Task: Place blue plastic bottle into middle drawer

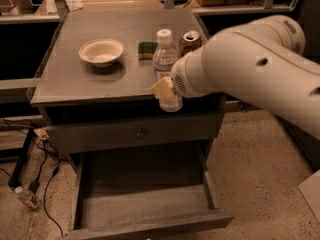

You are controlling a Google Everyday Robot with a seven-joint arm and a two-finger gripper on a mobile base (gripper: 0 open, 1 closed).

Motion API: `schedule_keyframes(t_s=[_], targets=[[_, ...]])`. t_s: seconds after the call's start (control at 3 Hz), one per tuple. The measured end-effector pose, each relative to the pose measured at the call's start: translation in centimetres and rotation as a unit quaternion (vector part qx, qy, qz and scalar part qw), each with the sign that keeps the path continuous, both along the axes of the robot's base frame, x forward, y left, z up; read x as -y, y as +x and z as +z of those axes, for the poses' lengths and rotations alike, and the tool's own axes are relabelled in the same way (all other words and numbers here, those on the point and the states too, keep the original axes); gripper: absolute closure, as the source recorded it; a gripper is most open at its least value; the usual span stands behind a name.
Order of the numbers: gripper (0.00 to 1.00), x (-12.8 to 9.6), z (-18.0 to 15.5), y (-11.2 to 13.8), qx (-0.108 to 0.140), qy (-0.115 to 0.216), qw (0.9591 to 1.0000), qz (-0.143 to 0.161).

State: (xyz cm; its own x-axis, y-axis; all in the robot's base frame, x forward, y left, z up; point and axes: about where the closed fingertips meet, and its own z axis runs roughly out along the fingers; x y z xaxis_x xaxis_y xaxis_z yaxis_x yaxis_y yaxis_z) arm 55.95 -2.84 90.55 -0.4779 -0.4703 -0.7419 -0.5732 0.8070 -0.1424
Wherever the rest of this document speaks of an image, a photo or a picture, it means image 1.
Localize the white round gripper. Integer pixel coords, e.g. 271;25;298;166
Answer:
151;47;221;100

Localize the clear blue-label plastic bottle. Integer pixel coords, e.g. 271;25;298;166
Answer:
153;29;183;112

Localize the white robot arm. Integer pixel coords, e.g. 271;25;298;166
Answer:
152;15;320;139

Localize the round drawer knob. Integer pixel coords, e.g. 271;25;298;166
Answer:
136;129;145;139

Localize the grey wooden drawer cabinet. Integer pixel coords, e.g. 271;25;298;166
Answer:
31;9;226;166

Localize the open grey middle drawer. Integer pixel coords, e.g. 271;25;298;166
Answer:
66;141;233;240

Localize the closed grey top drawer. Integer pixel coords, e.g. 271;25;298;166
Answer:
46;113;223;153

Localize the small bottle on floor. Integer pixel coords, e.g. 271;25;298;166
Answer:
15;186;40;210

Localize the green yellow sponge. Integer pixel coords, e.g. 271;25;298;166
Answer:
138;42;158;60

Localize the gold soda can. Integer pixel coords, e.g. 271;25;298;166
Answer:
179;30;202;56

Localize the white paper bowl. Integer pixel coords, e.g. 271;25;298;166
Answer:
79;39;124;68

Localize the white crumpled cloth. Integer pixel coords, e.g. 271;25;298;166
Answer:
66;0;83;11

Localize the black metal stand leg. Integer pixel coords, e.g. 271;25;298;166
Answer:
8;123;36;189

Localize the white floor board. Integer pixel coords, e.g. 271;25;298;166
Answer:
298;170;320;223

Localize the black floor cable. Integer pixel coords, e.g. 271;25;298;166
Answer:
0;117;68;237

